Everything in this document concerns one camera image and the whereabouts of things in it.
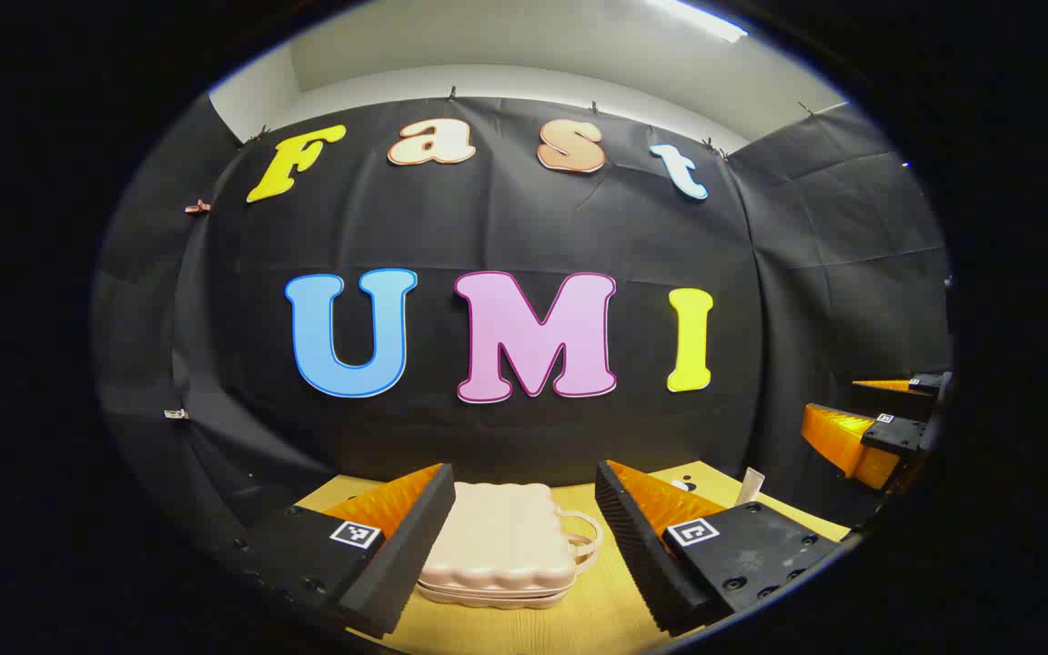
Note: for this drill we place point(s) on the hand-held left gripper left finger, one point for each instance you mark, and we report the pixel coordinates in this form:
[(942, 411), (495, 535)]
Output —
[(406, 564)]

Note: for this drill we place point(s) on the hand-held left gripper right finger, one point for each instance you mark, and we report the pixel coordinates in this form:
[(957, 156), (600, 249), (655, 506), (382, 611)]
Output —
[(642, 564)]

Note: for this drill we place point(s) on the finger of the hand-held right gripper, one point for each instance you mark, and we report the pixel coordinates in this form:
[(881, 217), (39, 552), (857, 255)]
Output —
[(838, 441), (897, 396)]

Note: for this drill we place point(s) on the pale pink hard-shell suitcase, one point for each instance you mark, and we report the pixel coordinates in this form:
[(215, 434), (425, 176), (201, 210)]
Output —
[(497, 546)]

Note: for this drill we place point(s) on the black backdrop cloth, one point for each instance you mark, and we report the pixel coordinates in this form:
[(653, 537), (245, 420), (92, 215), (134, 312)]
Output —
[(506, 227)]

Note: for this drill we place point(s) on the small pink clip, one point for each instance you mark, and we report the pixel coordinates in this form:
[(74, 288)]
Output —
[(198, 208)]

